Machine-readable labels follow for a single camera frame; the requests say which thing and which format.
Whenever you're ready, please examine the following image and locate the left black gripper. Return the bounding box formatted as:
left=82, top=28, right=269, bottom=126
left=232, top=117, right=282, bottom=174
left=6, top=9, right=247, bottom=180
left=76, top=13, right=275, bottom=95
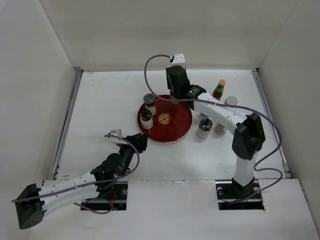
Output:
left=117, top=132, right=148, bottom=177

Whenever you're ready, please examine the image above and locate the ketchup bottle yellow cap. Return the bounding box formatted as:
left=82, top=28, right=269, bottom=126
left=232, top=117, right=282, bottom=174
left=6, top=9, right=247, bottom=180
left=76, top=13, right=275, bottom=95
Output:
left=169, top=90, right=179, bottom=114
left=212, top=79, right=226, bottom=101

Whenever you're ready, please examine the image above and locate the white salt grinder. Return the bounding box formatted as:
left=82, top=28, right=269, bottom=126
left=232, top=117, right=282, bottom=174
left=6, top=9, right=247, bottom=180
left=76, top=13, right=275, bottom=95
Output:
left=140, top=108, right=153, bottom=130
left=143, top=93, right=157, bottom=116

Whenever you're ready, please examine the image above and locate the silver lid white beads jar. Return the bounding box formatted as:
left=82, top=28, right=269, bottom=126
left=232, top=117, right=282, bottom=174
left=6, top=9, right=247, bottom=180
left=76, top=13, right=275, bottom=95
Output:
left=199, top=113, right=210, bottom=119

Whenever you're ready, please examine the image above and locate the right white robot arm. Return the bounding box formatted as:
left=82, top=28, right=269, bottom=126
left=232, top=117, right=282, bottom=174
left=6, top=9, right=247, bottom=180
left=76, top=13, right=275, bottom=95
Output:
left=165, top=65, right=266, bottom=199

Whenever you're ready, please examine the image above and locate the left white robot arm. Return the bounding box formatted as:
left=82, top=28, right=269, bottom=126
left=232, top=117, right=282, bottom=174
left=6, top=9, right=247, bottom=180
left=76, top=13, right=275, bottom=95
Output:
left=12, top=130, right=149, bottom=230

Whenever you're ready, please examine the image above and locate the red round tray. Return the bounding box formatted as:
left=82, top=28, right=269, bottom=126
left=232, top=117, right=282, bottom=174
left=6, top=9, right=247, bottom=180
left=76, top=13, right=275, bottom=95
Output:
left=137, top=95, right=193, bottom=143

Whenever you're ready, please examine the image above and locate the beige spice grinder black cap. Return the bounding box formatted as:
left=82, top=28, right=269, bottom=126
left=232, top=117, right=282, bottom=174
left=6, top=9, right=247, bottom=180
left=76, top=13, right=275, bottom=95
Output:
left=196, top=118, right=213, bottom=139

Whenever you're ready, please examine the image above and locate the brown spice grinder black cap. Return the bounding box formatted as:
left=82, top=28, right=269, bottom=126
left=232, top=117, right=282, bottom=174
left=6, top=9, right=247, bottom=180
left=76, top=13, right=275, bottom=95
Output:
left=214, top=123, right=227, bottom=136

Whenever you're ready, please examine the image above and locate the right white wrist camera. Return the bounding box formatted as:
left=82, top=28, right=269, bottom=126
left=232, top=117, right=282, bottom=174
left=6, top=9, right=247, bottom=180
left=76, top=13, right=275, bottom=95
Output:
left=170, top=53, right=186, bottom=65

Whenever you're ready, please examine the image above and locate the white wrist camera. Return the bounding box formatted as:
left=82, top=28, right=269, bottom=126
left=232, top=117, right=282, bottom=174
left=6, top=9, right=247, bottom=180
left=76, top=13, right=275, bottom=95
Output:
left=170, top=53, right=186, bottom=65
left=108, top=129, right=124, bottom=144

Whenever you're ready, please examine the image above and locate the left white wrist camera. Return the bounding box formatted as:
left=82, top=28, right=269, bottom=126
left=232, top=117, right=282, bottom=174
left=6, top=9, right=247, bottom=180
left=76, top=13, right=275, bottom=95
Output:
left=108, top=129, right=124, bottom=144

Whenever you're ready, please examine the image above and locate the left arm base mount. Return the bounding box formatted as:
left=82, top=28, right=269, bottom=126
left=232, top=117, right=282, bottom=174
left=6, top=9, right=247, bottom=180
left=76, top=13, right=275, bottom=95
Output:
left=80, top=181, right=129, bottom=212

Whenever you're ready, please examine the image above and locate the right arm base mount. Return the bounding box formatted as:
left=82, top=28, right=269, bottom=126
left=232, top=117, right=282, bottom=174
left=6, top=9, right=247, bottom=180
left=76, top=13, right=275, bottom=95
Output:
left=215, top=180, right=265, bottom=211

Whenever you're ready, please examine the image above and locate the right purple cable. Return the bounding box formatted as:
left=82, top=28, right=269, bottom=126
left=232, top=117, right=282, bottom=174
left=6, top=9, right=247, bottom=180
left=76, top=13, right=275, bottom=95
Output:
left=144, top=53, right=284, bottom=201

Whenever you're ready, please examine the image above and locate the purple cable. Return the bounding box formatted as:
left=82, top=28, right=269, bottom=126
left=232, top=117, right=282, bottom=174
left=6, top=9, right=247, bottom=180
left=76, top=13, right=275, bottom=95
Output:
left=144, top=53, right=284, bottom=201
left=11, top=133, right=141, bottom=215

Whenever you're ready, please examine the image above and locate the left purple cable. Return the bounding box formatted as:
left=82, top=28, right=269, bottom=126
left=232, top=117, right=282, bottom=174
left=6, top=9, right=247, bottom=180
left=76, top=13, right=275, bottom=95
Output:
left=11, top=133, right=141, bottom=215

